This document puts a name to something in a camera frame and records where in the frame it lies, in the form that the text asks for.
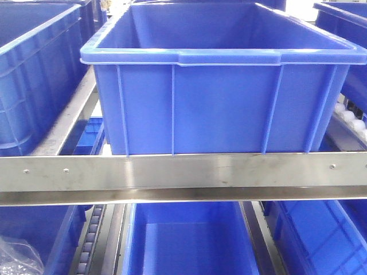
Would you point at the centre blue plastic bin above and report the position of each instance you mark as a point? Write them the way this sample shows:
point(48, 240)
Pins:
point(188, 238)

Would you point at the left blue plastic bin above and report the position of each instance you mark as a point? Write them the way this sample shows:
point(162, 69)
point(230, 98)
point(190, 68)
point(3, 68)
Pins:
point(54, 232)

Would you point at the left roller track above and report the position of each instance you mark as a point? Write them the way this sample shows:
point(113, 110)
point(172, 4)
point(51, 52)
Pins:
point(90, 239)

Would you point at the upper centre blue bin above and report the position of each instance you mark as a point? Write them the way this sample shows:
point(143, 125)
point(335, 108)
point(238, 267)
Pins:
point(216, 77)

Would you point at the upper left blue bin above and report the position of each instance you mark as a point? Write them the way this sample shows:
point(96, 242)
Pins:
point(40, 66)

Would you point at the right blue plastic bin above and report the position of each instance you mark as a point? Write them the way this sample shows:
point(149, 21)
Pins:
point(316, 237)

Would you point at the upper steel shelf rail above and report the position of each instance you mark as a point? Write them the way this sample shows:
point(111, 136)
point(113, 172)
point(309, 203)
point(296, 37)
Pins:
point(84, 180)

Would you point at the blue plastic bin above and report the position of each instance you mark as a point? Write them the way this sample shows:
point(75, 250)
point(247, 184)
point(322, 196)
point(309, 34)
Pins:
point(188, 238)
point(316, 237)
point(54, 232)

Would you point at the upper white roller track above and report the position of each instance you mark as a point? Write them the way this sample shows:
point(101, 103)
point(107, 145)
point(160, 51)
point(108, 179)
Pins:
point(352, 115)

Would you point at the clear plastic bag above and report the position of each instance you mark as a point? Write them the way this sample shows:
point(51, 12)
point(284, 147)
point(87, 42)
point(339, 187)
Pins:
point(18, 256)

